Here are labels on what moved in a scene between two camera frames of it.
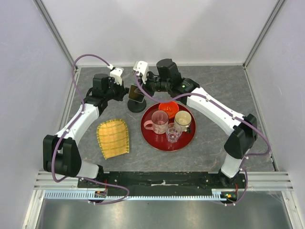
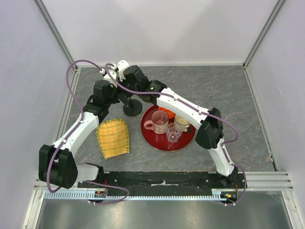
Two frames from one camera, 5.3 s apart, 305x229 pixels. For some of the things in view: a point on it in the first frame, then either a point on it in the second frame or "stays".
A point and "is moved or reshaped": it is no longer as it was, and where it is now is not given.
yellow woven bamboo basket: (113, 138) stays
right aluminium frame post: (277, 8) stays
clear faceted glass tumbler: (174, 131) stays
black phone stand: (136, 107) is moved or reshaped
